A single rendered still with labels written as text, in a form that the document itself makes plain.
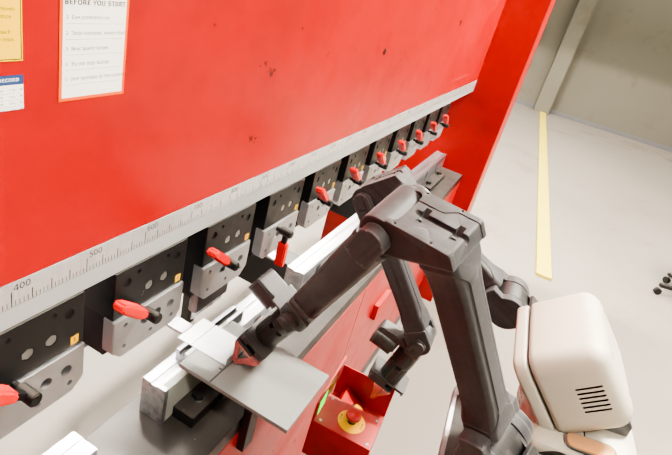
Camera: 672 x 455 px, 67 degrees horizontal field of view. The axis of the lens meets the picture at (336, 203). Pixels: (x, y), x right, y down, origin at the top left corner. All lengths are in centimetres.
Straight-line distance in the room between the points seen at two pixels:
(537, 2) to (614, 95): 907
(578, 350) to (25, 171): 78
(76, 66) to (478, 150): 260
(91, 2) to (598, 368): 81
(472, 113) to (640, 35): 903
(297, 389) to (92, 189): 64
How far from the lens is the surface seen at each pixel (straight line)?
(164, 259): 86
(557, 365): 89
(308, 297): 87
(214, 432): 120
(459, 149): 303
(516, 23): 292
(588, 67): 1179
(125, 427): 120
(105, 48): 63
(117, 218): 74
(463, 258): 59
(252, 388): 111
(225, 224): 96
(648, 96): 1200
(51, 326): 75
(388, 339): 132
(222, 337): 121
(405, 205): 62
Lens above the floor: 180
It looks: 25 degrees down
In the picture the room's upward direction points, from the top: 15 degrees clockwise
